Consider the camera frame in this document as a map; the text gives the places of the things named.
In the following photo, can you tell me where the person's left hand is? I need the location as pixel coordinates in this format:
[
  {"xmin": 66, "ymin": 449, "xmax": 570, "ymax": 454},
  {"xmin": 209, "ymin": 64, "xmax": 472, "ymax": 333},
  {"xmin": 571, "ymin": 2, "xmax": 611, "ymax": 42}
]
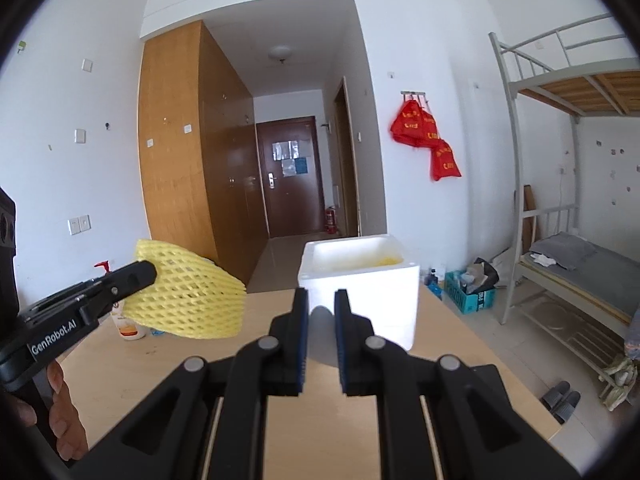
[{"xmin": 0, "ymin": 360, "xmax": 90, "ymax": 462}]

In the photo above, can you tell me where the grey metal bunk bed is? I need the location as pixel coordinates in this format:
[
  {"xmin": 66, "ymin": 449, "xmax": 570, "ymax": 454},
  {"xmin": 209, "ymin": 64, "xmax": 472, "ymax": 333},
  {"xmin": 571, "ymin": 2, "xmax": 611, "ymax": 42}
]
[{"xmin": 488, "ymin": 10, "xmax": 640, "ymax": 412}]

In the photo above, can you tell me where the red pump lotion bottle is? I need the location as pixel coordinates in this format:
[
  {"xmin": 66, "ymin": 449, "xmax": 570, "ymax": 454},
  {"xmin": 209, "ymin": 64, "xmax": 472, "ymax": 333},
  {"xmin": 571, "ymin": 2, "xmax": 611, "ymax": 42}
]
[{"xmin": 94, "ymin": 260, "xmax": 147, "ymax": 341}]

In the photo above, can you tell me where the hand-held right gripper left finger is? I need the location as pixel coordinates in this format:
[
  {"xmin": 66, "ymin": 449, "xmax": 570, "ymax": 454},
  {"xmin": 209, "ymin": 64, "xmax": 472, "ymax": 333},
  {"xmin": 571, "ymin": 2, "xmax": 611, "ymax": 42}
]
[{"xmin": 70, "ymin": 287, "xmax": 310, "ymax": 480}]

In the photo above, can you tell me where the brown side door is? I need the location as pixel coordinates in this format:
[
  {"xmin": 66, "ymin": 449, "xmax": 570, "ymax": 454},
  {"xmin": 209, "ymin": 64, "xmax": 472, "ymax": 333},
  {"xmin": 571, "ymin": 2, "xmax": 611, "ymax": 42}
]
[{"xmin": 333, "ymin": 75, "xmax": 361, "ymax": 239}]

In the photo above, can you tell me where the grey blanket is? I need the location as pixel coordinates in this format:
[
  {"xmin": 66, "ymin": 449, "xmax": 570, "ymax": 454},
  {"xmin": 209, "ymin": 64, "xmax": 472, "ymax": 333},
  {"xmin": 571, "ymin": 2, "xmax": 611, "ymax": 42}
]
[{"xmin": 528, "ymin": 232, "xmax": 599, "ymax": 271}]

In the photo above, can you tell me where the blue cardboard box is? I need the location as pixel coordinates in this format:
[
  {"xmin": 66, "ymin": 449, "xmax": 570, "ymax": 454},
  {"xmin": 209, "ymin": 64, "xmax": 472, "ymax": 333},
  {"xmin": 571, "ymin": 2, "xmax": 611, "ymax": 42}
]
[{"xmin": 443, "ymin": 269, "xmax": 497, "ymax": 315}]

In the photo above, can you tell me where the yellow foam fruit net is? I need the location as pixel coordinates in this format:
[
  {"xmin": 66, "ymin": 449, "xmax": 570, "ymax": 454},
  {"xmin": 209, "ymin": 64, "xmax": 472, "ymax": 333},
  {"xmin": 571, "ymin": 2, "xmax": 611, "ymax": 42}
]
[{"xmin": 118, "ymin": 238, "xmax": 247, "ymax": 339}]

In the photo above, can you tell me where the dark brown entrance door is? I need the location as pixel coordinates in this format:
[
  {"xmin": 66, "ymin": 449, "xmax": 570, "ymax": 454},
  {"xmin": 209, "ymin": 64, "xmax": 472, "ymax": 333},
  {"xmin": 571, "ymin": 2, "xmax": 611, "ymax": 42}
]
[{"xmin": 255, "ymin": 115, "xmax": 326, "ymax": 239}]

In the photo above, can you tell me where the leaning wooden board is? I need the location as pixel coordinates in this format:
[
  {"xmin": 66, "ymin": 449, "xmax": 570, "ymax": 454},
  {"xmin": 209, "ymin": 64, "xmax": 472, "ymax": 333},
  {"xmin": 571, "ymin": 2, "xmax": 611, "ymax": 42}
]
[{"xmin": 522, "ymin": 184, "xmax": 541, "ymax": 254}]

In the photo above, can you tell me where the pale green cloth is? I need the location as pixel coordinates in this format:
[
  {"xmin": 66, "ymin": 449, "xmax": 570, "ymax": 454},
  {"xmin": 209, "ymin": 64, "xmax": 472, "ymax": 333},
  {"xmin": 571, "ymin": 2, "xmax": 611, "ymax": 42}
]
[{"xmin": 599, "ymin": 354, "xmax": 637, "ymax": 409}]

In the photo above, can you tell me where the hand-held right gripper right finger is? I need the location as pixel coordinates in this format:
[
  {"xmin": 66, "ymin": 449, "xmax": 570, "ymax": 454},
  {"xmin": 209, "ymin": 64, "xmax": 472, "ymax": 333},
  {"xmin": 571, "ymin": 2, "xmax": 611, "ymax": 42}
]
[{"xmin": 333, "ymin": 288, "xmax": 584, "ymax": 480}]

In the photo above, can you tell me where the white foam box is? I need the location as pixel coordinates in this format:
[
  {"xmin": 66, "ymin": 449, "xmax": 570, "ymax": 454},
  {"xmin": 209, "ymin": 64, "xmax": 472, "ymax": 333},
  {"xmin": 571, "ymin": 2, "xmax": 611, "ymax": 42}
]
[{"xmin": 298, "ymin": 233, "xmax": 420, "ymax": 352}]

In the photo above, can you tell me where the wooden wardrobe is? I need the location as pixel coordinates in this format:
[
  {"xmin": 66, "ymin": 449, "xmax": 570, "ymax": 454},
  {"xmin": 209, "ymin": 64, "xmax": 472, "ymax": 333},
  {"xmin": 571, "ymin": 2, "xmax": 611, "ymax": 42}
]
[{"xmin": 137, "ymin": 20, "xmax": 271, "ymax": 287}]

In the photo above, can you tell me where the red cloth bag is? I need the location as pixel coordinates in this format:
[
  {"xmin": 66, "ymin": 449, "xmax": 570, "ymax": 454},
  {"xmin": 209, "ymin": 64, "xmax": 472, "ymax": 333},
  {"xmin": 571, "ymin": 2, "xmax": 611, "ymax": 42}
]
[
  {"xmin": 390, "ymin": 99, "xmax": 426, "ymax": 147},
  {"xmin": 430, "ymin": 138, "xmax": 462, "ymax": 182},
  {"xmin": 417, "ymin": 107, "xmax": 444, "ymax": 146}
]

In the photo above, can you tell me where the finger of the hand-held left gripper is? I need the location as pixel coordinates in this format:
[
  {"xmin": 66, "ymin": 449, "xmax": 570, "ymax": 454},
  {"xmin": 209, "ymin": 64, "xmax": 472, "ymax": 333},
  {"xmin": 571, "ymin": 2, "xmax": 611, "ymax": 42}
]
[
  {"xmin": 75, "ymin": 259, "xmax": 159, "ymax": 327},
  {"xmin": 20, "ymin": 278, "xmax": 109, "ymax": 319}
]

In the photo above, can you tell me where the black plastic bag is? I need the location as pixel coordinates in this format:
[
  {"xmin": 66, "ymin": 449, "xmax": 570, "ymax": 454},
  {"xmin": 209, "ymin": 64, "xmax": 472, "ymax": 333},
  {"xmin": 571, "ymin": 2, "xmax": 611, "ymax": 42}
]
[{"xmin": 467, "ymin": 257, "xmax": 501, "ymax": 291}]

